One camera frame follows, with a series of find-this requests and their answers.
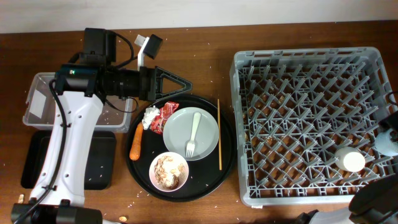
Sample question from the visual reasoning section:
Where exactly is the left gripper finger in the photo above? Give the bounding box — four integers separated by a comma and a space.
155, 88, 192, 100
155, 67, 193, 93

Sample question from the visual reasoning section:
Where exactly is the wooden chopstick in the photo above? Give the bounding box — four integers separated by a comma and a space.
217, 99, 223, 170

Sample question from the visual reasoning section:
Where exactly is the grey plate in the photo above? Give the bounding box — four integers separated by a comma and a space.
163, 107, 219, 161

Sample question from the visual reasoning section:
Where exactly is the white cup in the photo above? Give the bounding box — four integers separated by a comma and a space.
335, 146, 366, 172

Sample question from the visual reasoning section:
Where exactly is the white plastic fork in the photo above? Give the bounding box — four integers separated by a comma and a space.
186, 112, 201, 158

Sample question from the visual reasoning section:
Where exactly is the blue cup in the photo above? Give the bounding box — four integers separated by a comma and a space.
374, 129, 397, 157

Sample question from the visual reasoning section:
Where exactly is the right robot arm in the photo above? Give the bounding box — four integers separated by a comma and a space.
293, 112, 397, 224

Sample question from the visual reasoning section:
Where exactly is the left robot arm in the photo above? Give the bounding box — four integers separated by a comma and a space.
11, 28, 192, 223

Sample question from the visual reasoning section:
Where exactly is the grey dishwasher rack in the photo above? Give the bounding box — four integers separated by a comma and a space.
230, 47, 397, 208

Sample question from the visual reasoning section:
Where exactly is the crumpled white tissue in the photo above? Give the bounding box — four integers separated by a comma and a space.
142, 106, 160, 130

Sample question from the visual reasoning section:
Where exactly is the red snack wrapper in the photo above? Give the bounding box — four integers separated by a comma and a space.
150, 101, 179, 134

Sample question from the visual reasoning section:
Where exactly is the round black tray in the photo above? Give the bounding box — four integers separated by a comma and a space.
126, 110, 237, 202

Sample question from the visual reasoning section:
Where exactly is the orange carrot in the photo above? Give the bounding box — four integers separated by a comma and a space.
129, 122, 144, 161

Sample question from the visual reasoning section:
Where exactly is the pink bowl with food scraps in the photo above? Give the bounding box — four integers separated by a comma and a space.
149, 152, 189, 192

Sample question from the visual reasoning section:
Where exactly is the black rectangular tray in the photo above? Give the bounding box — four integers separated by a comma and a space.
21, 131, 116, 190

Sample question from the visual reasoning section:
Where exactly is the clear plastic bin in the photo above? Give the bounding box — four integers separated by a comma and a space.
22, 72, 135, 133

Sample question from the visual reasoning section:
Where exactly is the peanut on table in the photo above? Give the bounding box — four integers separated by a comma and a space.
18, 194, 24, 203

